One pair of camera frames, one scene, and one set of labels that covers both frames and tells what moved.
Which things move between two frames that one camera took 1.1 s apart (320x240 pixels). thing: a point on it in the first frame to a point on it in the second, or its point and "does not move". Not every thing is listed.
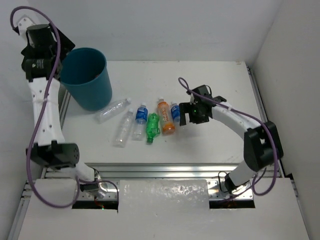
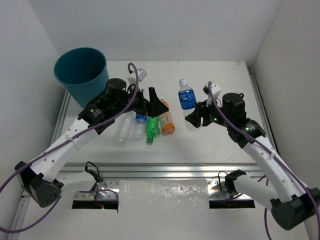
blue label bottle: x=175 y=112 to x=187 y=100
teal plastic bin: x=85 y=76 does not move
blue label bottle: x=141 y=117 does not move
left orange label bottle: x=167 y=124 does not move
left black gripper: x=66 y=46 to x=145 y=104
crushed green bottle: x=152 y=127 does not move
